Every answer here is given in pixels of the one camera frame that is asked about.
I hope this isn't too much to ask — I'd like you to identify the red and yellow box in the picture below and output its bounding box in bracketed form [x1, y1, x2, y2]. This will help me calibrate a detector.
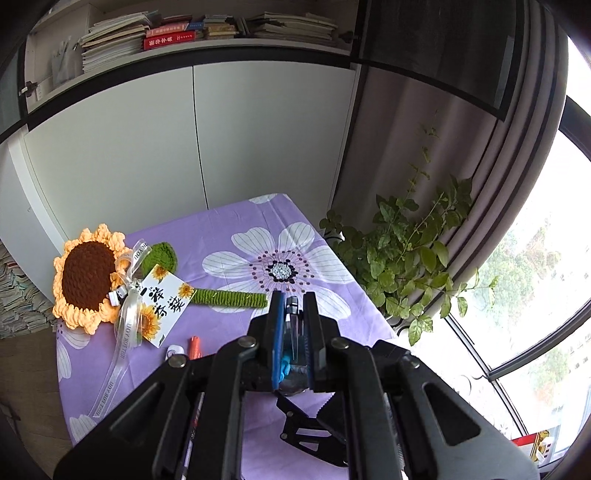
[512, 429, 561, 462]

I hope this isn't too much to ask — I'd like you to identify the black window frame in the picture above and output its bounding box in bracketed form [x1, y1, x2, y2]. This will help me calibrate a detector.
[443, 95, 591, 467]

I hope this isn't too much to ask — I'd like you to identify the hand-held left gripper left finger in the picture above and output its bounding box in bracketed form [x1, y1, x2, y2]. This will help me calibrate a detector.
[53, 290, 286, 480]

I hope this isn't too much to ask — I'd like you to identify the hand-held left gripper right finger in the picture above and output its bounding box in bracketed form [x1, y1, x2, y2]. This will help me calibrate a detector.
[302, 291, 540, 480]

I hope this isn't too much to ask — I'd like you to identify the white bookcase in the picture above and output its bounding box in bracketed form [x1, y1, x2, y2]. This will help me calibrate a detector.
[0, 0, 365, 301]

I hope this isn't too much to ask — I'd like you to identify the red dictionary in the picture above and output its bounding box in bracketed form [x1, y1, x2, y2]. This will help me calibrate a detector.
[143, 28, 206, 51]

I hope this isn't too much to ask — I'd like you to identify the mauve curtain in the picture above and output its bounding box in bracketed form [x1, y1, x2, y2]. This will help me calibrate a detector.
[332, 0, 568, 324]

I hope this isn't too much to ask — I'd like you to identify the small stack of brown books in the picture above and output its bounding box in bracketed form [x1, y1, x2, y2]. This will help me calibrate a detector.
[201, 14, 241, 40]

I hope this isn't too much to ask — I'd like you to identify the green leafy plant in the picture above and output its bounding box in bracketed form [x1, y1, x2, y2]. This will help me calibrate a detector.
[320, 111, 502, 347]

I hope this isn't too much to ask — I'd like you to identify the sunflower gift card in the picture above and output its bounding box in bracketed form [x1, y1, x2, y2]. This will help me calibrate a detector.
[139, 270, 197, 347]

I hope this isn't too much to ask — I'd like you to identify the purple floral tablecloth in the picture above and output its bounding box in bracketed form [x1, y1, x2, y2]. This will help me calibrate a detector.
[55, 193, 402, 467]

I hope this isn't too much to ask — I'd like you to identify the crochet sunflower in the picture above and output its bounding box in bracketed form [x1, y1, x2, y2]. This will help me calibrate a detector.
[53, 224, 269, 335]

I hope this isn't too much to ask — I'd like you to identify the stack of white booklets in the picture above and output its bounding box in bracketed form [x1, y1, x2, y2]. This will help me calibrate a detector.
[78, 13, 162, 75]

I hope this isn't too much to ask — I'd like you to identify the dark glass cabinet door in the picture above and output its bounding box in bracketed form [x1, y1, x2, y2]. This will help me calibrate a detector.
[351, 0, 527, 121]
[0, 28, 35, 139]

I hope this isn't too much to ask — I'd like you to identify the tall stack of papers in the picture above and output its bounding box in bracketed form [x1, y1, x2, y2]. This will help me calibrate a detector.
[0, 240, 56, 340]

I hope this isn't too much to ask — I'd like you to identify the white printed ribbon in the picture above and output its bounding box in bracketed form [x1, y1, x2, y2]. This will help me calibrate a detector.
[90, 240, 153, 418]

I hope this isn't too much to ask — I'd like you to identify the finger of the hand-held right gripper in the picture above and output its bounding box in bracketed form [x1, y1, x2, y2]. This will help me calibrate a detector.
[277, 392, 349, 467]

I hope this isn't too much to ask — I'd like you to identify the white lower cabinet door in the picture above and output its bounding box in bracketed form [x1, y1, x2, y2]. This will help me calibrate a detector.
[23, 67, 206, 296]
[193, 60, 361, 217]

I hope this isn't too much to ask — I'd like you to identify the clear grey clip pen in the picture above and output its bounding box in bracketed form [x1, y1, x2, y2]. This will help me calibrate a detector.
[285, 296, 302, 365]

